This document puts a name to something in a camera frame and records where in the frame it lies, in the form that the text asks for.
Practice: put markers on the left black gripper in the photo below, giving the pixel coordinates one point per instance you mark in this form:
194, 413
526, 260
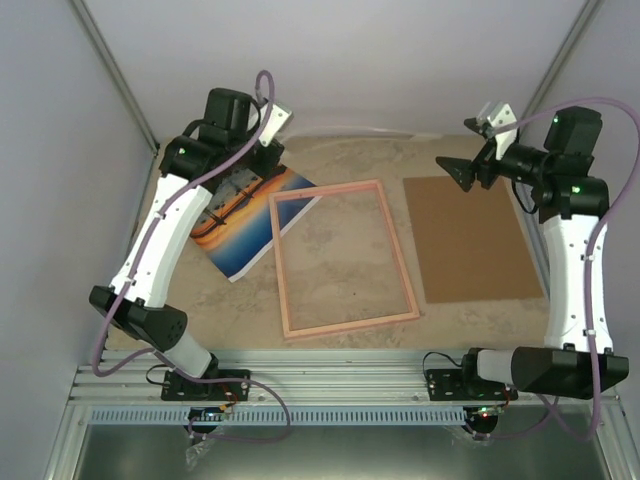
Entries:
264, 169

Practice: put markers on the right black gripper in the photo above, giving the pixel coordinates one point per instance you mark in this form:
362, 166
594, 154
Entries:
484, 162

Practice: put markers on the sunset photo print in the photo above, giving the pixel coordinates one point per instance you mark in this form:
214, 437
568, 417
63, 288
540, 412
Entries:
234, 230

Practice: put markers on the pink picture frame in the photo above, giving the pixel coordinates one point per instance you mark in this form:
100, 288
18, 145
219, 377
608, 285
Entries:
338, 260

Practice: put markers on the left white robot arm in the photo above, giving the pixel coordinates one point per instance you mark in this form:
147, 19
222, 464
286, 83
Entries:
237, 132

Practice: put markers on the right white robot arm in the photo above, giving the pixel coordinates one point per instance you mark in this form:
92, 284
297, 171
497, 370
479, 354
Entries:
577, 359

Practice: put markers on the brown cardboard backing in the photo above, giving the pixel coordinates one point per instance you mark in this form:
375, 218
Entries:
470, 246

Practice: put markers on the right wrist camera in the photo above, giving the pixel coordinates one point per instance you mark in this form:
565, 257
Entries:
494, 115

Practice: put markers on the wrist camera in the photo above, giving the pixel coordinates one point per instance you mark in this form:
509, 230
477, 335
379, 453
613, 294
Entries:
494, 115
279, 117

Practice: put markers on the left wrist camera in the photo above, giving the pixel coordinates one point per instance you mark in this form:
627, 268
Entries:
279, 117

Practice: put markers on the right corner aluminium post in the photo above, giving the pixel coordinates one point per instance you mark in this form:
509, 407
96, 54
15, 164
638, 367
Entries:
580, 25

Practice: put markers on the corner aluminium post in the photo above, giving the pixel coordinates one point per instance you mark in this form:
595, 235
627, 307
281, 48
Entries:
108, 61
580, 25

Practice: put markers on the left corner aluminium post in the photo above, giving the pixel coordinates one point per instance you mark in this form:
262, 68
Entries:
108, 61

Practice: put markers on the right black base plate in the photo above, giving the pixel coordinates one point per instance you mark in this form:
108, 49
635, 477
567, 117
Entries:
451, 384

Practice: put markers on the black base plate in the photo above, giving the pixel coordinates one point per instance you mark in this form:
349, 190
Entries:
234, 388
451, 384

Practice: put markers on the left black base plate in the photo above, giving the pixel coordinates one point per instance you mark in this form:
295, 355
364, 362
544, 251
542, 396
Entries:
234, 388

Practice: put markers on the aluminium rail base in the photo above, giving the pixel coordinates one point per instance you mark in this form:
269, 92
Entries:
339, 377

